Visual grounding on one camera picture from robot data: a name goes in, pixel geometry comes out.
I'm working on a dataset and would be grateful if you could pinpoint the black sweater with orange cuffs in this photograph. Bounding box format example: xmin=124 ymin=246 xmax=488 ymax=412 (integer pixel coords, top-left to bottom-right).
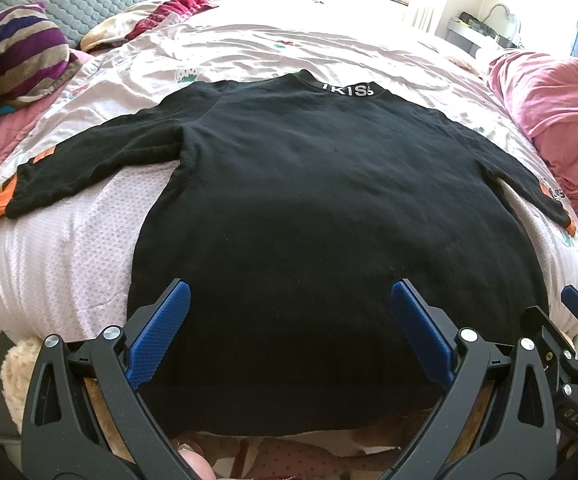
xmin=0 ymin=70 xmax=576 ymax=436

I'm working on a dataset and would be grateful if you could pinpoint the operator hand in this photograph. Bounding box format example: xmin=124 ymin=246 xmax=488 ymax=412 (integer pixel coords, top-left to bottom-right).
xmin=177 ymin=442 xmax=216 ymax=480

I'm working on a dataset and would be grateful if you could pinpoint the cream fluffy rug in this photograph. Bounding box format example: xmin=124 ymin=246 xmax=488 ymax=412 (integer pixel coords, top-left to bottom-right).
xmin=0 ymin=337 xmax=42 ymax=434

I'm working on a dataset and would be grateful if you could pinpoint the pink strawberry print bedsheet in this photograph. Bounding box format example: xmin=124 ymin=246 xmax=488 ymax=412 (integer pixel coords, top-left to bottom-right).
xmin=0 ymin=0 xmax=578 ymax=342

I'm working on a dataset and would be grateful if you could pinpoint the pink crumpled duvet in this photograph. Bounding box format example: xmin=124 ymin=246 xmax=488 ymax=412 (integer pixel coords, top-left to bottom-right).
xmin=487 ymin=50 xmax=578 ymax=216

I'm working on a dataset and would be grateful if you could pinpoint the grey side desk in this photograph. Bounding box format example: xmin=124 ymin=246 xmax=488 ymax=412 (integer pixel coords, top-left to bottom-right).
xmin=446 ymin=11 xmax=519 ymax=56

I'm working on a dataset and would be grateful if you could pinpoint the purple striped blanket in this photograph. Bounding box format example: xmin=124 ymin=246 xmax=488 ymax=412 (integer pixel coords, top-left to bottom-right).
xmin=0 ymin=2 xmax=82 ymax=110

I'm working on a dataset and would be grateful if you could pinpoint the red and cream blanket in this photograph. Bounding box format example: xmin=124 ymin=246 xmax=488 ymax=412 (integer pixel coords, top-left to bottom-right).
xmin=78 ymin=0 xmax=214 ymax=53

